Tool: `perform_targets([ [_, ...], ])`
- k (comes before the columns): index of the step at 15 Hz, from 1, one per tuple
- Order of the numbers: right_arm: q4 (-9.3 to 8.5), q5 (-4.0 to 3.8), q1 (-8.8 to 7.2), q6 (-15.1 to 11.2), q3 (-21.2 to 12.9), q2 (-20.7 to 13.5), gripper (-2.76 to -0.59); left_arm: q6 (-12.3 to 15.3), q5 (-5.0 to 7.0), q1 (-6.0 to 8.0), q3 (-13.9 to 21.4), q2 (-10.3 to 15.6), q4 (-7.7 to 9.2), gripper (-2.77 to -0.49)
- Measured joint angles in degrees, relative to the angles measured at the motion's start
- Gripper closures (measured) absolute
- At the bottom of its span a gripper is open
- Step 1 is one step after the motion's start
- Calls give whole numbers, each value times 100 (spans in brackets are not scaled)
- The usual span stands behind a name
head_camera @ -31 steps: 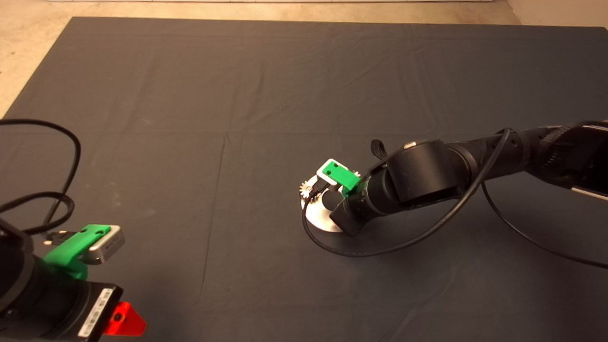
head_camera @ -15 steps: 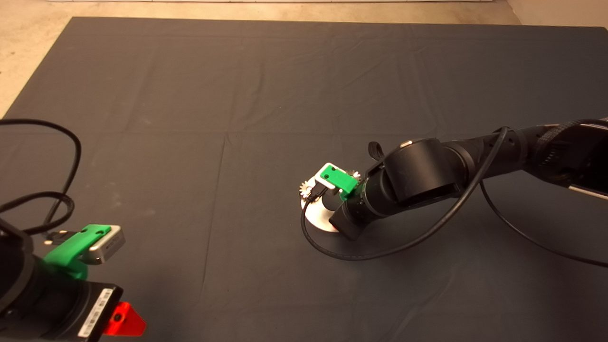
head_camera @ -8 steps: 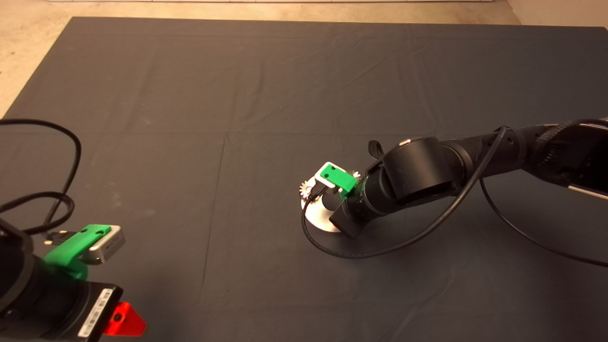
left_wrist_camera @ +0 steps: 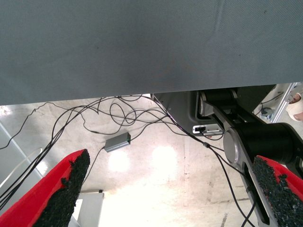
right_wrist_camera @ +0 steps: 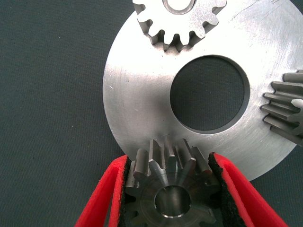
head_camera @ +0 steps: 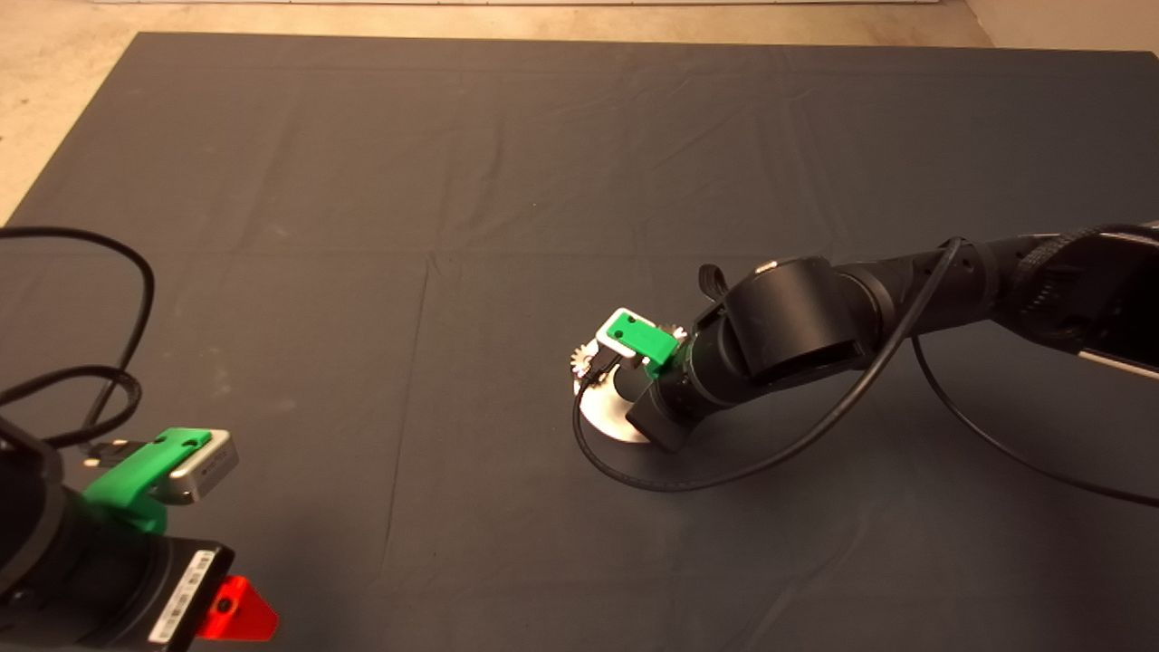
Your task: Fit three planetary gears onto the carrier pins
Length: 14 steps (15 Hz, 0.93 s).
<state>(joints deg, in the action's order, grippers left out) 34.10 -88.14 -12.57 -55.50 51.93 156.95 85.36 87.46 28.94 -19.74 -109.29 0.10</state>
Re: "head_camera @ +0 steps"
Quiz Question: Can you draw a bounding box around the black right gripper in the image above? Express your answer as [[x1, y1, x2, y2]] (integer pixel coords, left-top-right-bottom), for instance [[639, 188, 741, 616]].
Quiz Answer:
[[627, 340, 725, 454]]

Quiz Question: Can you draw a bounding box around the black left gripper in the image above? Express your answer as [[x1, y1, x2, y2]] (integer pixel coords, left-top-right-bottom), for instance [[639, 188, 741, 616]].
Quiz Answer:
[[54, 534, 280, 652]]

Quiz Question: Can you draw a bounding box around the round metal carrier plate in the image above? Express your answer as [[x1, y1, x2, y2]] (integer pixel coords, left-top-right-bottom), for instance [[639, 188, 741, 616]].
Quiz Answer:
[[576, 362, 671, 445]]

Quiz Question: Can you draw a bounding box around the dark grey table cloth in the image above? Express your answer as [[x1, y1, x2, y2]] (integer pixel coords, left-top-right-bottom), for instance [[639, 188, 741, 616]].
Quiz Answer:
[[0, 34, 1159, 652]]

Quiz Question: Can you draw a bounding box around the green right camera mount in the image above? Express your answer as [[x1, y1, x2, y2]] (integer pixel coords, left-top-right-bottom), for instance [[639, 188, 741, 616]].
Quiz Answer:
[[605, 309, 678, 377]]

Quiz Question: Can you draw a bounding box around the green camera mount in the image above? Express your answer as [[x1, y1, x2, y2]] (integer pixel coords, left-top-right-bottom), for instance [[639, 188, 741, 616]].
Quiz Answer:
[[605, 309, 678, 377], [83, 427, 214, 535]]

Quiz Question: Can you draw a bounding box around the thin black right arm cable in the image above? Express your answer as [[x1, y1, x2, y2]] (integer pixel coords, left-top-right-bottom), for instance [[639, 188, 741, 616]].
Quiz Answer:
[[570, 237, 1159, 508]]

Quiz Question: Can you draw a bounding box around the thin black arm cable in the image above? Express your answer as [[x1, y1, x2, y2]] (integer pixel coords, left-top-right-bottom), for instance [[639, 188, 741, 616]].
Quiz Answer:
[[0, 226, 157, 427], [570, 237, 1159, 508]]

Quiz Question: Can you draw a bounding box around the silver right camera box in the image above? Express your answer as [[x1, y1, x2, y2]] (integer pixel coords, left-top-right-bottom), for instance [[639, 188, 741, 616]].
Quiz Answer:
[[595, 317, 648, 372]]

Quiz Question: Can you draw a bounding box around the silver camera box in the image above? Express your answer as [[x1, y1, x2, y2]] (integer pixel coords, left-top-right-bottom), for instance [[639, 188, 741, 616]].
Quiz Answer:
[[595, 317, 648, 372], [149, 430, 240, 505]]

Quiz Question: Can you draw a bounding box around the silver left camera box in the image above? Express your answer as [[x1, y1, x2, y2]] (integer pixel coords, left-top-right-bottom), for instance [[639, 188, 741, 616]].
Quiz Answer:
[[149, 430, 240, 505]]

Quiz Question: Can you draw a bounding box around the green left camera mount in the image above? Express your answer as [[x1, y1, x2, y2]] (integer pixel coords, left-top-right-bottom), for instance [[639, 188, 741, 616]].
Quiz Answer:
[[83, 427, 214, 535]]

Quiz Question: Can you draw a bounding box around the braided black cable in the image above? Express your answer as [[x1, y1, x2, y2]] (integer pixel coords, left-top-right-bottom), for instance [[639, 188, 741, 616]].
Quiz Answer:
[[1014, 225, 1159, 300], [0, 366, 143, 451]]

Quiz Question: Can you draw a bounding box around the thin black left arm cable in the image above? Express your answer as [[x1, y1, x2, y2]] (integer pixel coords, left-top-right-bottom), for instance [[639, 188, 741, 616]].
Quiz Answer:
[[0, 226, 157, 427]]

